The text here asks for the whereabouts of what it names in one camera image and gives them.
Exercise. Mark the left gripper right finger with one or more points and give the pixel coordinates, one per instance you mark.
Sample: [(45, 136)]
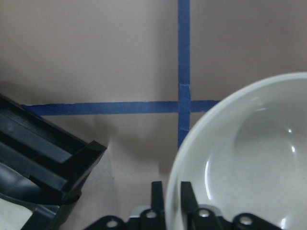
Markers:
[(199, 217)]

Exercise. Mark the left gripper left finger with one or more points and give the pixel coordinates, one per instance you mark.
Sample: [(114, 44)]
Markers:
[(154, 217)]

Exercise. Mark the white ceramic bowl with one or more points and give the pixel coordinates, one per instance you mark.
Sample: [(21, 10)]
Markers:
[(248, 154)]

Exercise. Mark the black dish rack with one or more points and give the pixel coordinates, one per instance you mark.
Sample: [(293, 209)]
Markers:
[(42, 167)]

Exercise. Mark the white plate in rack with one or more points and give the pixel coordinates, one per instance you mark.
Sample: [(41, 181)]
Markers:
[(13, 216)]

